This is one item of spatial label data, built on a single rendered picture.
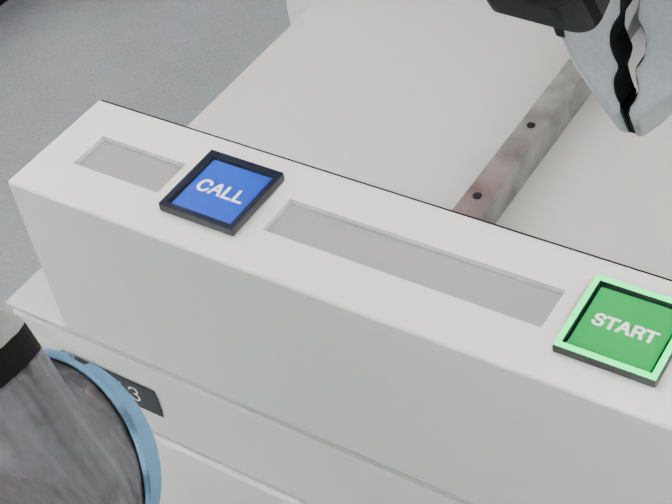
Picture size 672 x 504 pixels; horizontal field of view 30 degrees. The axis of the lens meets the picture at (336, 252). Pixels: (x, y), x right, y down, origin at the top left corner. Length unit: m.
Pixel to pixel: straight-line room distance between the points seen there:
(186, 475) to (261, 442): 0.13
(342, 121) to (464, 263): 0.35
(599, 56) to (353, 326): 0.23
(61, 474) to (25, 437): 0.02
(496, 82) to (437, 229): 0.36
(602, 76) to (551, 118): 0.43
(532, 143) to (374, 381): 0.30
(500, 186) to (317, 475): 0.25
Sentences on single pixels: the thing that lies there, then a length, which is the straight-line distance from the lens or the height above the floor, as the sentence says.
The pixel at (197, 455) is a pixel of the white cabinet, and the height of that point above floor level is 0.73.
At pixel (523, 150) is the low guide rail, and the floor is 0.85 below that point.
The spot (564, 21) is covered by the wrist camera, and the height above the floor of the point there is 1.21.
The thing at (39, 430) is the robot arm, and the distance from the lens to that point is 0.55.
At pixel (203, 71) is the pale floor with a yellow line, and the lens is 2.58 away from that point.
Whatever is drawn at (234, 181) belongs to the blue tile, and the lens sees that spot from 0.77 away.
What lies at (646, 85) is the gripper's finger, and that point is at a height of 1.13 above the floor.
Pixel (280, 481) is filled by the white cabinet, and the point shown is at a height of 0.74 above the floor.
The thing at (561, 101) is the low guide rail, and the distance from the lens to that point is 0.99.
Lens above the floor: 1.45
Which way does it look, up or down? 43 degrees down
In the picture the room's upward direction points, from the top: 10 degrees counter-clockwise
